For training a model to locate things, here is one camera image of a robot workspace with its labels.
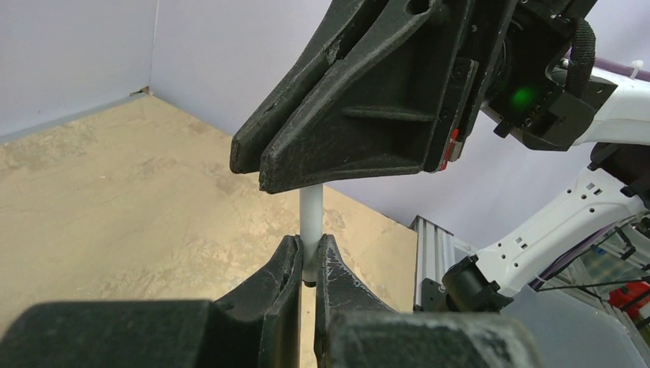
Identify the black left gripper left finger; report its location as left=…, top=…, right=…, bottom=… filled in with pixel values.
left=1, top=236, right=304, bottom=367

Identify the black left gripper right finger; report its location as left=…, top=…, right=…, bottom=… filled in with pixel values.
left=314, top=235, right=543, bottom=367

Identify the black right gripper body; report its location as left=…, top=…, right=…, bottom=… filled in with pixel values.
left=424, top=1, right=616, bottom=173

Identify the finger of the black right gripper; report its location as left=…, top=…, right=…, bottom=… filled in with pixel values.
left=259, top=1, right=473, bottom=194
left=230, top=1, right=396, bottom=174

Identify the white pen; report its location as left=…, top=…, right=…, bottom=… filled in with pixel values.
left=299, top=184, right=323, bottom=288

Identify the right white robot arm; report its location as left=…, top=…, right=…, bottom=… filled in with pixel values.
left=230, top=1, right=649, bottom=311

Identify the aluminium frame rail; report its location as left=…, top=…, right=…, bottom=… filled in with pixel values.
left=410, top=215, right=478, bottom=311

